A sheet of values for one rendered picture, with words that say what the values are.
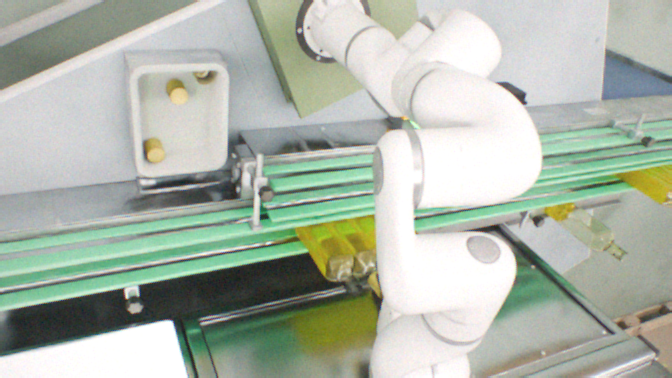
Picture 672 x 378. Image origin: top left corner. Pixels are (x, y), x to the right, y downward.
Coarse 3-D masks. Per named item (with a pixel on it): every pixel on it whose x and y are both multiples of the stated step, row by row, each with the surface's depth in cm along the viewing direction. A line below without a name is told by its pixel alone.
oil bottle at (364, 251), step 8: (336, 224) 114; (344, 224) 115; (352, 224) 115; (344, 232) 112; (352, 232) 113; (360, 232) 113; (344, 240) 111; (352, 240) 110; (360, 240) 111; (368, 240) 111; (352, 248) 108; (360, 248) 109; (368, 248) 109; (360, 256) 107; (368, 256) 107; (376, 256) 108; (360, 264) 107; (368, 264) 107; (376, 264) 108; (360, 272) 108
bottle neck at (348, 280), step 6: (342, 270) 104; (348, 270) 105; (342, 276) 104; (348, 276) 103; (354, 276) 103; (342, 282) 103; (348, 282) 102; (354, 282) 102; (348, 288) 102; (354, 288) 101; (360, 288) 102; (354, 294) 103
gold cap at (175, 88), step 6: (168, 84) 103; (174, 84) 102; (180, 84) 102; (168, 90) 102; (174, 90) 100; (180, 90) 101; (174, 96) 101; (180, 96) 101; (186, 96) 102; (174, 102) 101; (180, 102) 102
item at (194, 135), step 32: (160, 64) 95; (192, 64) 97; (160, 96) 104; (192, 96) 107; (224, 96) 102; (160, 128) 108; (192, 128) 111; (224, 128) 106; (192, 160) 110; (224, 160) 110
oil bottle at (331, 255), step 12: (300, 228) 116; (312, 228) 112; (324, 228) 113; (312, 240) 111; (324, 240) 109; (336, 240) 110; (312, 252) 112; (324, 252) 106; (336, 252) 106; (348, 252) 107; (324, 264) 107; (336, 264) 104; (348, 264) 105; (324, 276) 107; (336, 276) 105
